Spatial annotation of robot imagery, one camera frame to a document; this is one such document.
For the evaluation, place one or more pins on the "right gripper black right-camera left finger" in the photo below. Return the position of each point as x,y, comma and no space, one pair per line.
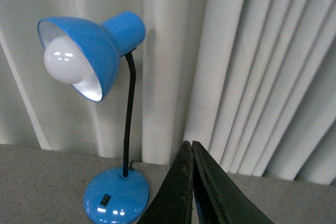
173,202

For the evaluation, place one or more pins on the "blue desk lamp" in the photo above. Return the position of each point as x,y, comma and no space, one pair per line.
86,55

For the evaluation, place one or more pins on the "white curtain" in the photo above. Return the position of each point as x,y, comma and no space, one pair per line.
252,80

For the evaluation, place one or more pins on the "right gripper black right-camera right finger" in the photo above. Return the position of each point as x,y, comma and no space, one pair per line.
218,199

